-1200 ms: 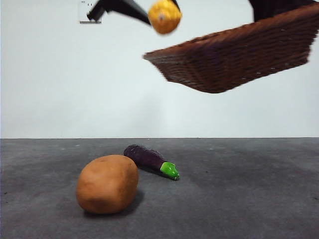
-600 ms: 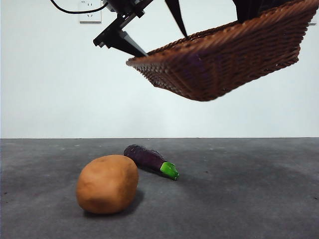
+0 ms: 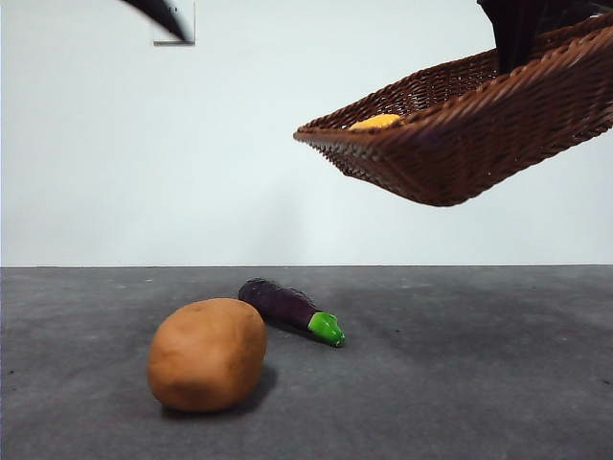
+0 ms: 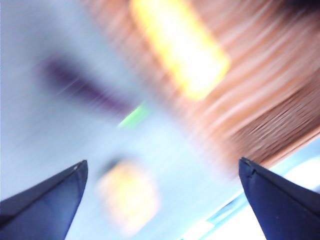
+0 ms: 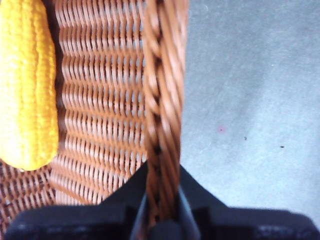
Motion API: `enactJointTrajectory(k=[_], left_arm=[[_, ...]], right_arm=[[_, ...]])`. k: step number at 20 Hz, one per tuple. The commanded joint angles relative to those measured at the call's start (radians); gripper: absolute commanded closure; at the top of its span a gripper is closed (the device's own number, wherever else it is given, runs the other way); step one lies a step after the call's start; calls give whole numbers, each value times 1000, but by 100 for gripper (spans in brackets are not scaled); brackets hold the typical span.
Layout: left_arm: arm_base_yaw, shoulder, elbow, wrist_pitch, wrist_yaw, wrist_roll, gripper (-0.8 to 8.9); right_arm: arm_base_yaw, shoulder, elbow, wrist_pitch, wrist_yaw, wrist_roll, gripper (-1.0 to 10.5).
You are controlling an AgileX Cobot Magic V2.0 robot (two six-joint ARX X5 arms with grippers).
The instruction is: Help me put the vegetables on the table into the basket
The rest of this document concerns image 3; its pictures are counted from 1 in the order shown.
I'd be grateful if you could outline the yellow corn cob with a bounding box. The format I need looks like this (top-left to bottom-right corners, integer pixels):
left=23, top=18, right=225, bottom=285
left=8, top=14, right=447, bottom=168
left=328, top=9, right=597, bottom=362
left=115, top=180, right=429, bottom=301
left=348, top=113, right=405, bottom=132

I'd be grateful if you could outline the brown wicker basket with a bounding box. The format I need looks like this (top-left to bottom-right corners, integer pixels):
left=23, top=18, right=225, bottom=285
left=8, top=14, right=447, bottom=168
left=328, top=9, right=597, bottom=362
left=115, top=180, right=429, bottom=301
left=292, top=11, right=613, bottom=208

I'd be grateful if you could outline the white wall socket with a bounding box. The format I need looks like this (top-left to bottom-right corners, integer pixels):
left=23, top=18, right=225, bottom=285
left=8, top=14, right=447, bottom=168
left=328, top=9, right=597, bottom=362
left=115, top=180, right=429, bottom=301
left=151, top=0, right=196, bottom=48

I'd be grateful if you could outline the purple eggplant green stem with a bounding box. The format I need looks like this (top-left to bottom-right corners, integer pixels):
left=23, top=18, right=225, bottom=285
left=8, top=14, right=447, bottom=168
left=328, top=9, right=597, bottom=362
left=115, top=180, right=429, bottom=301
left=238, top=278, right=347, bottom=349

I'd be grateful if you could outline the brown potato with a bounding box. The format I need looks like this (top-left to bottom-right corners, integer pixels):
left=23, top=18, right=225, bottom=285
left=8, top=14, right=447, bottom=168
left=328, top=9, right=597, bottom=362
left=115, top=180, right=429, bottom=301
left=147, top=297, right=268, bottom=414

